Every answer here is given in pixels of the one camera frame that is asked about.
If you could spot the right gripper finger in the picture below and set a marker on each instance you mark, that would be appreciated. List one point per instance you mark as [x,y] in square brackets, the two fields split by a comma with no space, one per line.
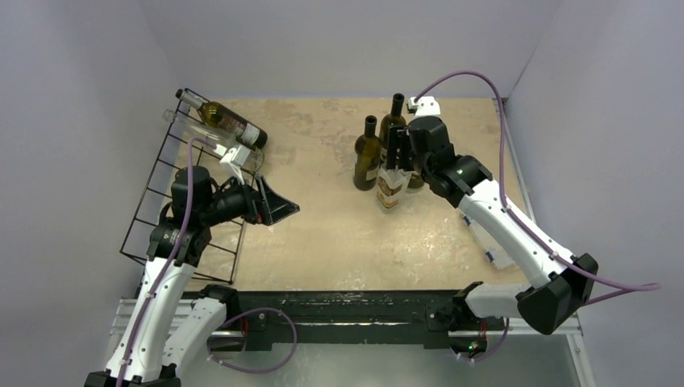
[393,143]
[404,150]

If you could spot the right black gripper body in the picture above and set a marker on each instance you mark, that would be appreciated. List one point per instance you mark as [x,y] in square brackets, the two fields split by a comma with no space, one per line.
[399,135]

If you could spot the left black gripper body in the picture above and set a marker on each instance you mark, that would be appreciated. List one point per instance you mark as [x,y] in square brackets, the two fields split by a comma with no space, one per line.
[252,212]

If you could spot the square clear liquor bottle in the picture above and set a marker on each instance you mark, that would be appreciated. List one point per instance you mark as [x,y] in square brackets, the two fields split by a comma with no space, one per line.
[391,187]

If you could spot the clear wine bottle dark label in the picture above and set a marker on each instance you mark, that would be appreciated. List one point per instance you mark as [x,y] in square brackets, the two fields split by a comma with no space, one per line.
[223,140]

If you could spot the dark green labelled wine bottle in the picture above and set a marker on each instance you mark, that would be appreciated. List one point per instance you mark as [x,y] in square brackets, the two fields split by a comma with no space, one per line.
[224,120]

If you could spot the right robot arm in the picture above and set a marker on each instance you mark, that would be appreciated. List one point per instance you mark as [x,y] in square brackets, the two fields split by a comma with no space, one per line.
[559,282]

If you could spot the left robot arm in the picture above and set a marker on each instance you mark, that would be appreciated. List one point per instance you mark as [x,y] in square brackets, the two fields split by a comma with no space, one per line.
[151,352]

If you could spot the dark green bottle back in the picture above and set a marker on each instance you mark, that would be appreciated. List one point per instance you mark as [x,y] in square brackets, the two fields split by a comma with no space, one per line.
[394,117]

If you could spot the clear bottle back right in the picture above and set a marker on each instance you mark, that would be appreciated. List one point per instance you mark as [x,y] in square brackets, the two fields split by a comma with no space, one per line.
[416,181]

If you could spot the dark green bottle front left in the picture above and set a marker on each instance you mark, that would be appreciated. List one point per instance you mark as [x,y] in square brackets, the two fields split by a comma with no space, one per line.
[368,150]

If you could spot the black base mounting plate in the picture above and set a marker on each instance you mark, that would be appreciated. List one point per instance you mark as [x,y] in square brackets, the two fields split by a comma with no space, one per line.
[434,319]

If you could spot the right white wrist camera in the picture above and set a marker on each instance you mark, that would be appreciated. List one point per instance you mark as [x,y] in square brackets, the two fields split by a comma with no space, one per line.
[424,106]

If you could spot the black wire wine rack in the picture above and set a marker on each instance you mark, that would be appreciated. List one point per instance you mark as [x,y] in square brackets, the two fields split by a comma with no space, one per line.
[182,148]

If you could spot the aluminium frame rail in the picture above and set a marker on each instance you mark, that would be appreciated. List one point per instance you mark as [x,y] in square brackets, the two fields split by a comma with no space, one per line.
[188,328]

